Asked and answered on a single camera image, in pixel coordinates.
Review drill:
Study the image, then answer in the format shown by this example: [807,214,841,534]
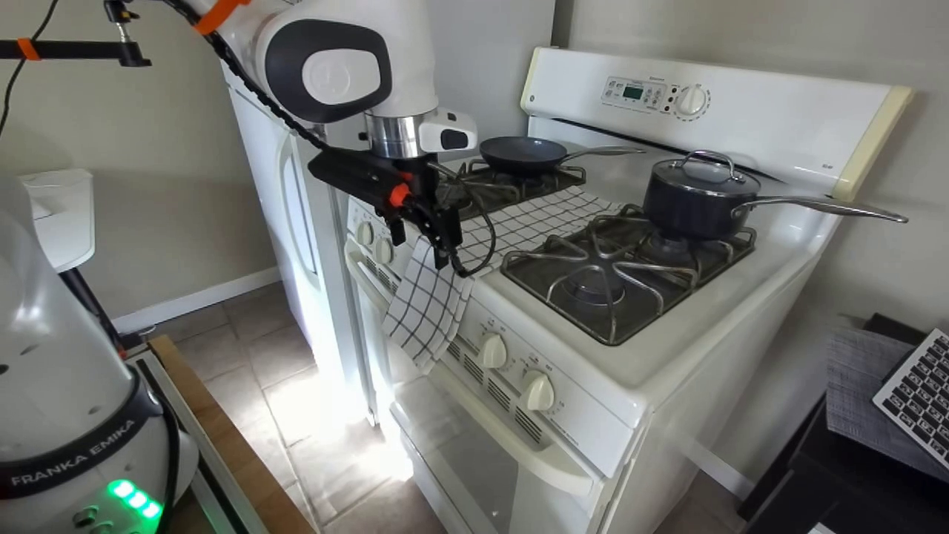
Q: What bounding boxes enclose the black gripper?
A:
[379,155,468,275]

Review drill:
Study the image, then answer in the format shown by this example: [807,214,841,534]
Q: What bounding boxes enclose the white checkered kitchen towel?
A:
[383,186,619,374]

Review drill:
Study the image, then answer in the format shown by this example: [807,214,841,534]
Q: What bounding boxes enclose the metal burner grate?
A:
[497,202,758,349]
[438,161,588,224]

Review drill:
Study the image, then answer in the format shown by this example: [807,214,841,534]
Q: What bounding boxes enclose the white refrigerator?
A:
[220,0,557,417]

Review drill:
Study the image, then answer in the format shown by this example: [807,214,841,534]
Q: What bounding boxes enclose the black frying pan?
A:
[478,134,646,181]

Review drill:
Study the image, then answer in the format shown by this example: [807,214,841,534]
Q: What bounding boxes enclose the black saucepan with lid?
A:
[640,152,911,244]

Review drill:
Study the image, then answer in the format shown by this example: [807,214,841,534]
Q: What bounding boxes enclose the wooden edged robot table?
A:
[124,331,317,534]

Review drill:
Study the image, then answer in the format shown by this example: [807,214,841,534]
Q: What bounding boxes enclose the white gas stove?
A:
[339,45,917,534]

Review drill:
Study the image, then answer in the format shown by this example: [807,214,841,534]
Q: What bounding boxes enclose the gray mat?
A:
[824,330,949,482]

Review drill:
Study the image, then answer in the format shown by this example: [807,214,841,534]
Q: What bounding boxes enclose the black side table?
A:
[745,310,949,534]

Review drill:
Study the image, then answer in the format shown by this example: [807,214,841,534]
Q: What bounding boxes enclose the white keyboard black keys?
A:
[870,325,949,471]

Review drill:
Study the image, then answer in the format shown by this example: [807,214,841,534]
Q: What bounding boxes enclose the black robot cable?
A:
[161,0,497,281]

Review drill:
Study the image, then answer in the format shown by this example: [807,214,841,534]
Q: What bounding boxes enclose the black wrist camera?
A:
[308,144,397,208]

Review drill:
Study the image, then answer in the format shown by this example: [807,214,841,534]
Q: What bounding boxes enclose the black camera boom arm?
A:
[0,0,153,70]

